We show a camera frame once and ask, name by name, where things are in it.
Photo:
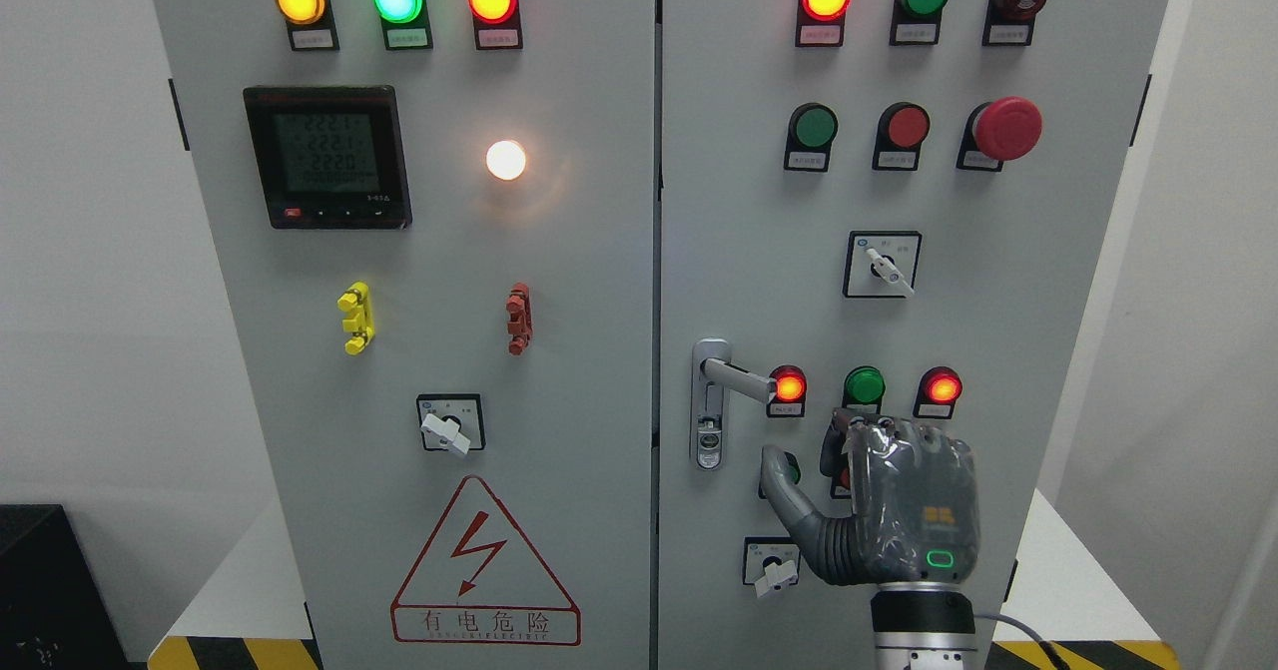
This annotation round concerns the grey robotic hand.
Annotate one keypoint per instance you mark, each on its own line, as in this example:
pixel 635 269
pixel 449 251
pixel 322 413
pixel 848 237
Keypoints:
pixel 915 513

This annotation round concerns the silver door handle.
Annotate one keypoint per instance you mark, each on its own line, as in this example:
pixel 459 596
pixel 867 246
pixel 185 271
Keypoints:
pixel 712 375

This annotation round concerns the right grey cabinet door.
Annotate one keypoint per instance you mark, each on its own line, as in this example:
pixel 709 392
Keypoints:
pixel 756 255

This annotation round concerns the grey cabinet door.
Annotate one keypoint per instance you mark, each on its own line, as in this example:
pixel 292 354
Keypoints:
pixel 567 423
pixel 756 255

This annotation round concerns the left grey cabinet door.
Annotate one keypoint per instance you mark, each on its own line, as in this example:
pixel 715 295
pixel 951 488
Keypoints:
pixel 567 423

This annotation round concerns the red indicator light left door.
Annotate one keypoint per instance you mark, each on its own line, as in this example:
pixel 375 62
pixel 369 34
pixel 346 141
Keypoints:
pixel 497 24

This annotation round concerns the red push button lower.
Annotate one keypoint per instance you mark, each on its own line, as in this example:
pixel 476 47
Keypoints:
pixel 840 487

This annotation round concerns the red push button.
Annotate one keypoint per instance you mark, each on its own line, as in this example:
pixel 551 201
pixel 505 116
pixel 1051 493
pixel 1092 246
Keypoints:
pixel 901 131
pixel 840 487

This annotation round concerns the red indicator light middle right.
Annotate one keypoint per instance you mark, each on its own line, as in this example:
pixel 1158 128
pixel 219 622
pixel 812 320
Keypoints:
pixel 937 393

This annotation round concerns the green indicator light middle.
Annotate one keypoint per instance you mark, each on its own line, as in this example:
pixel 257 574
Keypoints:
pixel 864 388

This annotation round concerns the green indicator light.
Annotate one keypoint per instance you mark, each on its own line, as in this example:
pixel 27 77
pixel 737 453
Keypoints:
pixel 916 22
pixel 405 24
pixel 864 388

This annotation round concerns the green push button lower left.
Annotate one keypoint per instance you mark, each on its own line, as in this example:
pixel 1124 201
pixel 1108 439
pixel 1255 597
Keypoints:
pixel 794 472

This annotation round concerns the green push button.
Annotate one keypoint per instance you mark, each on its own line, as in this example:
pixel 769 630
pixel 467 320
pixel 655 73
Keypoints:
pixel 810 136
pixel 794 472

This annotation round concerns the red indicator light middle left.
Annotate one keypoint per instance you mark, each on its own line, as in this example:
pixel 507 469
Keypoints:
pixel 787 395

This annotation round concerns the white platform with hazard stripes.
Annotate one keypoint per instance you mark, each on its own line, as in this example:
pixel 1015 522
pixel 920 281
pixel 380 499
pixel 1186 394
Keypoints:
pixel 251 614

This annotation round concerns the red push button upper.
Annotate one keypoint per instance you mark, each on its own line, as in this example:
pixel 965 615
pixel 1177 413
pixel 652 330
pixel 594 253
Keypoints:
pixel 901 131

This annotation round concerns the red emergency stop button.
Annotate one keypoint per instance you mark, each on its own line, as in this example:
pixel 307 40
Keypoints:
pixel 999 131

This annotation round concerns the green push button upper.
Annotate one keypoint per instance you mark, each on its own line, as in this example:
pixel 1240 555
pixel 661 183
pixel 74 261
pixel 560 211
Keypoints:
pixel 810 136

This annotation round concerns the red terminal connector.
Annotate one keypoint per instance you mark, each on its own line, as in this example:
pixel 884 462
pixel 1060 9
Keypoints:
pixel 519 324

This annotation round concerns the red electrical hazard sticker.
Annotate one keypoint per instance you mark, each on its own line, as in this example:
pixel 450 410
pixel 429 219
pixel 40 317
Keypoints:
pixel 479 579

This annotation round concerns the green indicator light top right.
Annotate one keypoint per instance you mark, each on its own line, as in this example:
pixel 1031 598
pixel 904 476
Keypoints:
pixel 916 22

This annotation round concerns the red indicator light top right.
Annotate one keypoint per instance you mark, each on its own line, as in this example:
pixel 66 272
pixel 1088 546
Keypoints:
pixel 820 23

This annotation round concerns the dark red buzzer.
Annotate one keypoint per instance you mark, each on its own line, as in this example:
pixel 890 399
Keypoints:
pixel 1010 23

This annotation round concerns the white glowing indicator light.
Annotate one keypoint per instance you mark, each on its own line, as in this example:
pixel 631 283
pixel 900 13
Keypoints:
pixel 506 160

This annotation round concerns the yellow terminal connector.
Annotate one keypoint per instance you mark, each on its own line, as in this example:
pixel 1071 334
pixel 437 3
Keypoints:
pixel 357 322

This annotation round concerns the black digital power meter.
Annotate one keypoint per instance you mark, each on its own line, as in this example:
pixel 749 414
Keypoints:
pixel 330 157

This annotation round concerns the green indicator light top left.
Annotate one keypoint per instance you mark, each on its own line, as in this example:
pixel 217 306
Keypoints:
pixel 405 24

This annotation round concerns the yellow indicator light top left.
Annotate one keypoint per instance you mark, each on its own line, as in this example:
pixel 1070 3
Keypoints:
pixel 310 24

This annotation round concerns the black box lower left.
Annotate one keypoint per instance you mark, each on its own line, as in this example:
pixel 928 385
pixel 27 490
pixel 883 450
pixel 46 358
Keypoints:
pixel 51 616

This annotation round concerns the lower white selector switch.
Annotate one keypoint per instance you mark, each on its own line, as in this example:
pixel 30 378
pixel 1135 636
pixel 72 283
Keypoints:
pixel 771 564

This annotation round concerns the upper right white selector switch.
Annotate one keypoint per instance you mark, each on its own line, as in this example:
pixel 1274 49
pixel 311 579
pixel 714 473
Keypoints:
pixel 881 264

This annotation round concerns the left door white selector switch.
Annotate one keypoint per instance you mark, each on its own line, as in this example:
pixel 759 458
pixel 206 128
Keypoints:
pixel 451 422

